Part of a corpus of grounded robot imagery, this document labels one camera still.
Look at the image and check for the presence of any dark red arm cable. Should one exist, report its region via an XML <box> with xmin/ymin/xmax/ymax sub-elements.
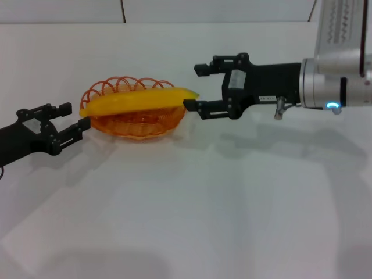
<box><xmin>359</xmin><ymin>0</ymin><xmax>367</xmax><ymax>78</ymax></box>

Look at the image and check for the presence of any yellow banana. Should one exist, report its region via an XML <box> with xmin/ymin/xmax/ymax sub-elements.
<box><xmin>78</xmin><ymin>87</ymin><xmax>201</xmax><ymax>119</ymax></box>

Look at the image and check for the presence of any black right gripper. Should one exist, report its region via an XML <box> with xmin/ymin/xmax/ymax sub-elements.
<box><xmin>183</xmin><ymin>53</ymin><xmax>303</xmax><ymax>121</ymax></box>

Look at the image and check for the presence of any right gripper connector cable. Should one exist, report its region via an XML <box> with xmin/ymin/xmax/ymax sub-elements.
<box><xmin>274</xmin><ymin>96</ymin><xmax>305</xmax><ymax>120</ymax></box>

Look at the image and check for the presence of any orange plastic wire basket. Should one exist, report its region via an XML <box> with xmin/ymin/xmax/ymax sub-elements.
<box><xmin>80</xmin><ymin>76</ymin><xmax>188</xmax><ymax>142</ymax></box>

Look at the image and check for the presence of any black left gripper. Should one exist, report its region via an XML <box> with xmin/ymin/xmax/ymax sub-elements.
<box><xmin>0</xmin><ymin>102</ymin><xmax>92</xmax><ymax>169</ymax></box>

